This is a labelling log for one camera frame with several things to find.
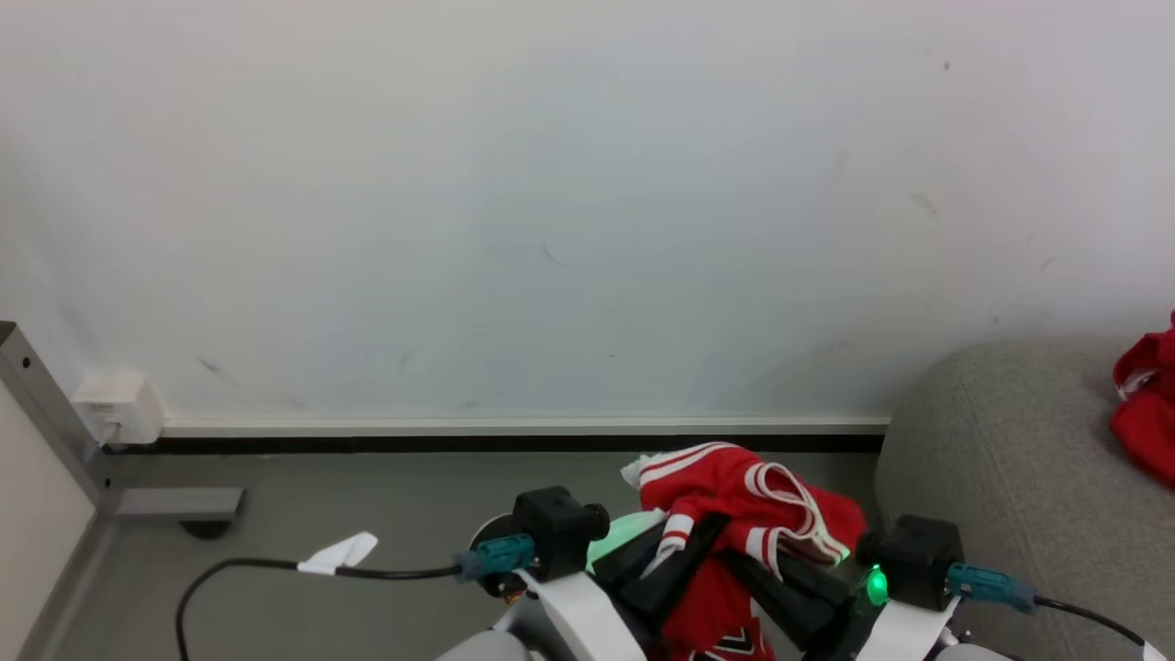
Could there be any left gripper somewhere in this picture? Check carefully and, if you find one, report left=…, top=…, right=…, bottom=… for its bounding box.
left=586, top=510, right=732, bottom=627

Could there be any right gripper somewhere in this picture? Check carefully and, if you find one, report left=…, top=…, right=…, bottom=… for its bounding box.
left=723, top=549, right=890, bottom=661

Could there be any red jersey with white stripes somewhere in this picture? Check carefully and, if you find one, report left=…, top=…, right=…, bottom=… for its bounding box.
left=621, top=442, right=869, bottom=661

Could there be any red garment with white trim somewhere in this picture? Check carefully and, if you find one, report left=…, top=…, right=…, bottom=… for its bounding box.
left=1109, top=312, right=1175, bottom=487

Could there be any grey fabric sofa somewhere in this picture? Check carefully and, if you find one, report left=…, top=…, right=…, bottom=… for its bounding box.
left=874, top=338, right=1175, bottom=661

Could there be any white baseboard strip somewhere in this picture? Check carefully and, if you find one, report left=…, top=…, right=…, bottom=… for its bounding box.
left=161, top=417, right=891, bottom=439

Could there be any grey metal foot bar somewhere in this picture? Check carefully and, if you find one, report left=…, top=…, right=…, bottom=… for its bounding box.
left=112, top=487, right=245, bottom=523

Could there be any beige panel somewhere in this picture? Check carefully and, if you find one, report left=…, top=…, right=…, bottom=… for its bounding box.
left=0, top=381, right=98, bottom=661

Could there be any black cable with teal plug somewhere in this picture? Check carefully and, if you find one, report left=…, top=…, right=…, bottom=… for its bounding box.
left=946, top=562, right=1148, bottom=648
left=174, top=534, right=537, bottom=661

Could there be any white cable tag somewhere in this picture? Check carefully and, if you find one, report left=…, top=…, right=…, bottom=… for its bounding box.
left=297, top=532, right=380, bottom=577

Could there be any white wall socket box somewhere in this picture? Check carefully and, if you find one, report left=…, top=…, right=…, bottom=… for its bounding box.
left=72, top=370, right=167, bottom=447

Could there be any grey metal frame post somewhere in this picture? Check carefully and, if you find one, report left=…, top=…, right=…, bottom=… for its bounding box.
left=0, top=321, right=118, bottom=517

